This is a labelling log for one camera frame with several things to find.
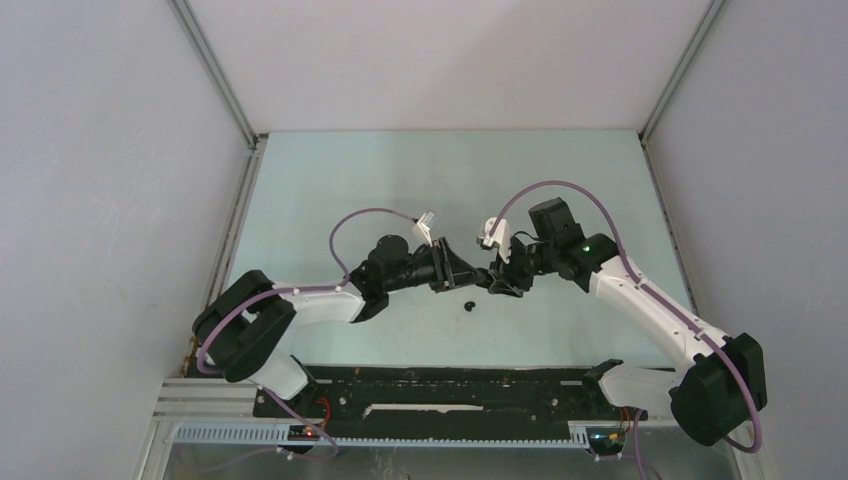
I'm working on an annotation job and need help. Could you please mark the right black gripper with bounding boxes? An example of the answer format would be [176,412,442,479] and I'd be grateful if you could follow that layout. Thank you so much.
[489,235,558,298]

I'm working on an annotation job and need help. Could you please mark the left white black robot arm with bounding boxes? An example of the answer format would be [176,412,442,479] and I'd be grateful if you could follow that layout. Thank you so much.
[192,235,490,417]

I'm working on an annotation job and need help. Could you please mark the aluminium frame post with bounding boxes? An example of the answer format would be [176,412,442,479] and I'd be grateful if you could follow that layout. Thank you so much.
[639,0,730,146]
[168,0,259,149]

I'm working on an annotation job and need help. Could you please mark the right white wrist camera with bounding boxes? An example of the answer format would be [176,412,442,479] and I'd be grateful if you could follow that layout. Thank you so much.
[477,217,512,264]

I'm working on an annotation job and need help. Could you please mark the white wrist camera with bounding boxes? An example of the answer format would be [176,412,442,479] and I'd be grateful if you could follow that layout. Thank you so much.
[477,217,512,264]
[412,210,435,246]

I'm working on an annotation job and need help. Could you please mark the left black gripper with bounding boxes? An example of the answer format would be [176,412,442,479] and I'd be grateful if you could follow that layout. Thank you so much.
[384,236,485,293]

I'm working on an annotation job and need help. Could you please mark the black oval charging case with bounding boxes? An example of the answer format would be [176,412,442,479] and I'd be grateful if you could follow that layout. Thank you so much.
[474,271,497,290]

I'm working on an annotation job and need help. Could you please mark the grey cable duct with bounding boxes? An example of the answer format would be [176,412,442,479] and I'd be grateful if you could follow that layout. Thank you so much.
[173,423,591,450]

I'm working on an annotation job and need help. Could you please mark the right aluminium frame post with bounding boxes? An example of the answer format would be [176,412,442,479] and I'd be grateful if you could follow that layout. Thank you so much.
[639,0,730,146]

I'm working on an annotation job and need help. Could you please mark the left aluminium frame post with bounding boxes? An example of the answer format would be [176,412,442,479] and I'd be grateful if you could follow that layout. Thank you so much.
[168,0,259,149]

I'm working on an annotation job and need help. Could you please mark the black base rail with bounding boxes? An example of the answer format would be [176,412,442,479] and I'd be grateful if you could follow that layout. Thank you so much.
[289,366,638,443]

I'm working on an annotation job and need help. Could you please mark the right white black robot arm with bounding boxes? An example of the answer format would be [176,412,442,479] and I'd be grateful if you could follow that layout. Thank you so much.
[478,198,768,446]

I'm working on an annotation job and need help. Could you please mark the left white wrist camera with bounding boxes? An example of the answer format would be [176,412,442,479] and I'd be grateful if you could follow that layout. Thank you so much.
[412,210,435,246]

